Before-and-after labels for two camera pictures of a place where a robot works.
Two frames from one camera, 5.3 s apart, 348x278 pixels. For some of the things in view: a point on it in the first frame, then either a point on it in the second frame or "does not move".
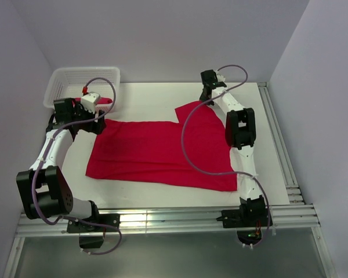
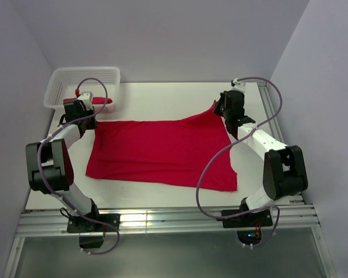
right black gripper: x=202 y=98 to x=217 y=109
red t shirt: x=192 y=153 does not move
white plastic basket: x=71 y=83 does not move
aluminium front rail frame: x=298 y=216 does not move
